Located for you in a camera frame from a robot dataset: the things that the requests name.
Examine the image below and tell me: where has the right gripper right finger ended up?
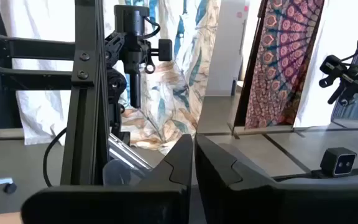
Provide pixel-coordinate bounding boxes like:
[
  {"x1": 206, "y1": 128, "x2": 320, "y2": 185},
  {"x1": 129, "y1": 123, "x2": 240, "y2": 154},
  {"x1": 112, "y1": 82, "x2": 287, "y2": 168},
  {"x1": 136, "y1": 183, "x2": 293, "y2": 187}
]
[{"x1": 194, "y1": 133, "x2": 358, "y2": 224}]

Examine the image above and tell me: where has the dark wooden partition frame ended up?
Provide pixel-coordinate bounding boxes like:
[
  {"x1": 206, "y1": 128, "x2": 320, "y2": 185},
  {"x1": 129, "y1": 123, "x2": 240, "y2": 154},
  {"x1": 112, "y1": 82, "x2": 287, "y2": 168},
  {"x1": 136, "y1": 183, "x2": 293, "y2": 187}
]
[{"x1": 233, "y1": 0, "x2": 272, "y2": 128}]

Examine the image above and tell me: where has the leaf patterned curtain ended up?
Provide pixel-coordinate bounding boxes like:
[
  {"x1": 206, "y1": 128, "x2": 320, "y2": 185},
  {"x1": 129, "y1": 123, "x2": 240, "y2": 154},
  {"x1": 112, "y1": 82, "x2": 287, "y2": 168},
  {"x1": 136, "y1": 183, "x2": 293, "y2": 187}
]
[{"x1": 103, "y1": 0, "x2": 222, "y2": 156}]

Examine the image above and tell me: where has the mandala patterned tapestry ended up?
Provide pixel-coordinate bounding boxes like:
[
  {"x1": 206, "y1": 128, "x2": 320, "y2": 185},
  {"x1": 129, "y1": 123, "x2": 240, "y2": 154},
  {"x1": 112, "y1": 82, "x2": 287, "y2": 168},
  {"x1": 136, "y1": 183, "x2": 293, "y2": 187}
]
[{"x1": 244, "y1": 0, "x2": 325, "y2": 130}]

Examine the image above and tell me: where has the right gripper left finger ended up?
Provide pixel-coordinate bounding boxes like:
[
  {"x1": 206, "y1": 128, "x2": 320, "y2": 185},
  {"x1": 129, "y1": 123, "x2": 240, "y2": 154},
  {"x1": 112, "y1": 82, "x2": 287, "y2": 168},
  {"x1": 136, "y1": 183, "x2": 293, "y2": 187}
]
[{"x1": 20, "y1": 133, "x2": 194, "y2": 224}]

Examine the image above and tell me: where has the white backlit curtain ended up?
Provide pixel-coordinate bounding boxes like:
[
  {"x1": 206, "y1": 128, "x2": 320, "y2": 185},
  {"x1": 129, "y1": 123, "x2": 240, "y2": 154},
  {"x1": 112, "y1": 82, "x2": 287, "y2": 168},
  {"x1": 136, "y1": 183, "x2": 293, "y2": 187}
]
[{"x1": 293, "y1": 0, "x2": 358, "y2": 128}]

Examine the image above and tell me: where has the black cable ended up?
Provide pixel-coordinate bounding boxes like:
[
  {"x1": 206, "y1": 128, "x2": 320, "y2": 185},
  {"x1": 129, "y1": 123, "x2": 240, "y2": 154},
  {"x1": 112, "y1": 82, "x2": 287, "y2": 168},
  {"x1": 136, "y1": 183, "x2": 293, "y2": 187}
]
[{"x1": 43, "y1": 126, "x2": 68, "y2": 188}]

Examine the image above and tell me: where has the black frame post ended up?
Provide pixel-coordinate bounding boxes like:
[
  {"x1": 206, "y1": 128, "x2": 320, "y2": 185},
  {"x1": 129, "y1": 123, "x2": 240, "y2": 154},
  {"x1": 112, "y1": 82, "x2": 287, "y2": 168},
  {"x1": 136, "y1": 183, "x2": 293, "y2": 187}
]
[{"x1": 60, "y1": 0, "x2": 111, "y2": 187}]

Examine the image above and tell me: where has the clear plastic piece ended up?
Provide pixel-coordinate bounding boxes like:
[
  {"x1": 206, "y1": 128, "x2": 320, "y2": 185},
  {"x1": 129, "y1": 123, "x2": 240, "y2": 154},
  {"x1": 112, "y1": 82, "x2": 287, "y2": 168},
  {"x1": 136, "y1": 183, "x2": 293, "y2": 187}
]
[{"x1": 102, "y1": 133, "x2": 154, "y2": 187}]

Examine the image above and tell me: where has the white cloth backdrop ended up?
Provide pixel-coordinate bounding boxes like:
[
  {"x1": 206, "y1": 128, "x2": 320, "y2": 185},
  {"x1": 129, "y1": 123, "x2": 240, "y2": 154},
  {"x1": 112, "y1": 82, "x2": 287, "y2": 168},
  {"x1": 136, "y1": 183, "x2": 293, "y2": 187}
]
[{"x1": 0, "y1": 0, "x2": 76, "y2": 146}]

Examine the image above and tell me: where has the white board panel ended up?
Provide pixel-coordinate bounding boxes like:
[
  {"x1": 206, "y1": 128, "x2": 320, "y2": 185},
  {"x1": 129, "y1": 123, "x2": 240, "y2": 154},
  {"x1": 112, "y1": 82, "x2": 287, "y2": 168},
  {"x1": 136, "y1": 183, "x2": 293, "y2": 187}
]
[{"x1": 204, "y1": 0, "x2": 250, "y2": 97}]

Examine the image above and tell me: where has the small black cube camera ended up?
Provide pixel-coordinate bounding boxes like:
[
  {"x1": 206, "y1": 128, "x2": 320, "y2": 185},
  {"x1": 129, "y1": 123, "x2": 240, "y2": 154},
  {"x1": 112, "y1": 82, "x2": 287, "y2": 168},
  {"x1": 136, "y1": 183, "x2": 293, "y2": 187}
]
[{"x1": 319, "y1": 147, "x2": 357, "y2": 178}]

